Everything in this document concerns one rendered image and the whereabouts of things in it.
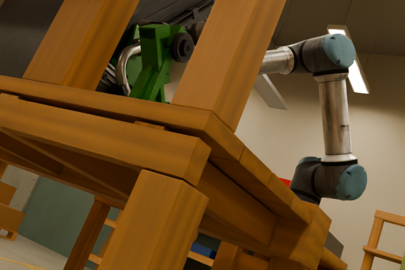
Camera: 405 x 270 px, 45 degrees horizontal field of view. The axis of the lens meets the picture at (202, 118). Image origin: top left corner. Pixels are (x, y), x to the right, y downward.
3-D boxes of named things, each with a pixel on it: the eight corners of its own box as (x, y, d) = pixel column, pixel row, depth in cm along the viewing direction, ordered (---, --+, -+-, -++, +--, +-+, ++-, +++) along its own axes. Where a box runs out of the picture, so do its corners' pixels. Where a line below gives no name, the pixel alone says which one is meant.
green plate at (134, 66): (124, 100, 158) (137, 46, 166) (145, 97, 154) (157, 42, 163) (102, 82, 149) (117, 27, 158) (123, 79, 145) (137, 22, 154)
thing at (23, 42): (6, 103, 159) (53, 18, 169) (65, 117, 142) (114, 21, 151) (-41, 75, 145) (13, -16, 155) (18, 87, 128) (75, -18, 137)
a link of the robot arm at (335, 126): (336, 194, 168) (322, 38, 168) (372, 199, 156) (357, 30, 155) (312, 200, 162) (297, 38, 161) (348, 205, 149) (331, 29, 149)
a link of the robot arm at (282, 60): (298, 43, 177) (185, 54, 150) (320, 38, 167) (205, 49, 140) (302, 75, 177) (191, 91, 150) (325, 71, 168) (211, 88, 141)
